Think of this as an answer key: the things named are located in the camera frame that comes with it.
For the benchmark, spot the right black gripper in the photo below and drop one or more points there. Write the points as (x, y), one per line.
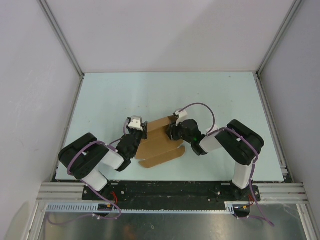
(172, 131)

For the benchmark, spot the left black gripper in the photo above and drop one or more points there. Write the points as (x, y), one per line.
(143, 133)

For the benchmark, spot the brown cardboard box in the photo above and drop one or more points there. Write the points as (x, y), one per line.
(158, 148)

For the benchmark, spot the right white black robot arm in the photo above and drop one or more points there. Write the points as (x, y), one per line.
(240, 142)

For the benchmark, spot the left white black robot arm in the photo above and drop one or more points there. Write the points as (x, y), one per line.
(83, 157)

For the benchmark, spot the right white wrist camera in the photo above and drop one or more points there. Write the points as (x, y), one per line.
(180, 115)

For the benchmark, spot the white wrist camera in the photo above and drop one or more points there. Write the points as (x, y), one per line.
(135, 123)
(180, 115)

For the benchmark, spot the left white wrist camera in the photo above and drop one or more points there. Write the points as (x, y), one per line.
(135, 123)

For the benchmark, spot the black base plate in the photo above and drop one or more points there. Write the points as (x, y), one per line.
(172, 195)

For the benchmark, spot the perforated cable duct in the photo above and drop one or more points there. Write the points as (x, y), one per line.
(104, 208)

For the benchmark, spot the aluminium frame rail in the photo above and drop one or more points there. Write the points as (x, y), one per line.
(270, 193)

